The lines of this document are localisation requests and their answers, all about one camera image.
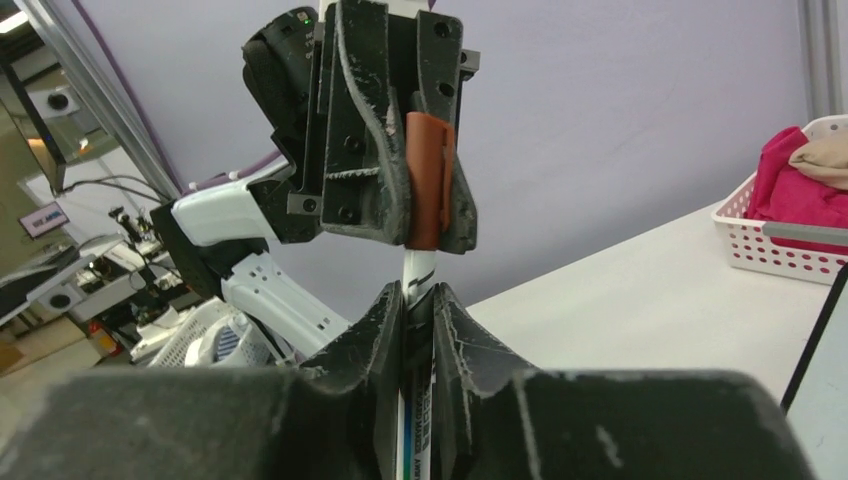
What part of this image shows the brown marker cap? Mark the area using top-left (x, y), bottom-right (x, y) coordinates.
top-left (405, 111), bottom-right (456, 251)

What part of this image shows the magenta cloth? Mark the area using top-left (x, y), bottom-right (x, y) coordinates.
top-left (744, 126), bottom-right (847, 229)

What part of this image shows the white whiteboard marker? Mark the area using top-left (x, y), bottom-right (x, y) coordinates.
top-left (395, 250), bottom-right (436, 479)

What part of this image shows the black framed whiteboard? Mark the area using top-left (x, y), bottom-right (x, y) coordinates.
top-left (781, 267), bottom-right (847, 479)

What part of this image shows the beige folded cloth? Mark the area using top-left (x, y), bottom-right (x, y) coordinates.
top-left (789, 134), bottom-right (847, 191)

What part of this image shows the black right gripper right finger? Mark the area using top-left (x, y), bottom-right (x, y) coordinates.
top-left (432, 283), bottom-right (814, 479)

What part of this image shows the white plastic basket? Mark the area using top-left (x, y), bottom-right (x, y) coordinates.
top-left (711, 115), bottom-right (847, 284)

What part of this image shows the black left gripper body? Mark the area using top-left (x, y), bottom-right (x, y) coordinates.
top-left (241, 5), bottom-right (484, 245)

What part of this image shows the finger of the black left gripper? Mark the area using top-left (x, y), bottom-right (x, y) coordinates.
top-left (321, 1), bottom-right (410, 245)
top-left (416, 10), bottom-right (478, 254)

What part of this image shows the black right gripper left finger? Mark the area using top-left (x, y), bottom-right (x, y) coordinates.
top-left (1, 282), bottom-right (404, 479)

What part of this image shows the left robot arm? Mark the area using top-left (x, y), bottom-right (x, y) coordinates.
top-left (152, 1), bottom-right (480, 356)

